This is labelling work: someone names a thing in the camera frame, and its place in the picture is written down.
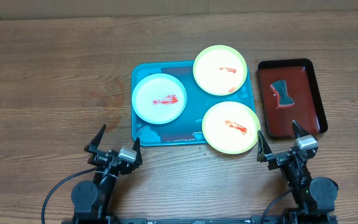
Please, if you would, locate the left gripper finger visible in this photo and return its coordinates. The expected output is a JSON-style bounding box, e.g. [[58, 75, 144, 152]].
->
[[89, 124, 106, 148], [131, 138, 142, 165]]

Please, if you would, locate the light blue plate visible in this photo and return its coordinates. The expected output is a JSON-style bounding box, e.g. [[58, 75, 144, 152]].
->
[[132, 73, 187, 124]]

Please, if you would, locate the black red rectangular tray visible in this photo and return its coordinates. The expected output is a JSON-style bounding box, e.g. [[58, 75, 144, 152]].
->
[[257, 58, 328, 139]]

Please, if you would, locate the yellow-green plate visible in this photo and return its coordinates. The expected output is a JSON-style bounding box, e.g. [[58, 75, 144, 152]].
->
[[202, 101, 260, 154], [193, 45, 248, 96]]

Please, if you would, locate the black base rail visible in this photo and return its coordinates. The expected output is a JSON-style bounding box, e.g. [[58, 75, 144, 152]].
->
[[62, 215, 338, 224]]

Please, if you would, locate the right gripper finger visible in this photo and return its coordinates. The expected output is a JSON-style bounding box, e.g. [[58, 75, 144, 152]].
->
[[291, 120, 310, 138], [257, 130, 273, 162]]

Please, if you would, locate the dark blue sponge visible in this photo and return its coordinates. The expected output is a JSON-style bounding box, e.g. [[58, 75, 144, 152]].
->
[[269, 80, 295, 109]]

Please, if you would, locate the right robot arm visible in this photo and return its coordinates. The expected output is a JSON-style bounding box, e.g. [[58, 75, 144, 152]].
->
[[251, 121, 339, 223]]

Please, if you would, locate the teal plastic tray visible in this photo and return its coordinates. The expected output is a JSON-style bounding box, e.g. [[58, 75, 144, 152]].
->
[[131, 60, 255, 147]]

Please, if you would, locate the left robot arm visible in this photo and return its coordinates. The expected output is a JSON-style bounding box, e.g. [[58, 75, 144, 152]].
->
[[71, 126, 142, 223]]

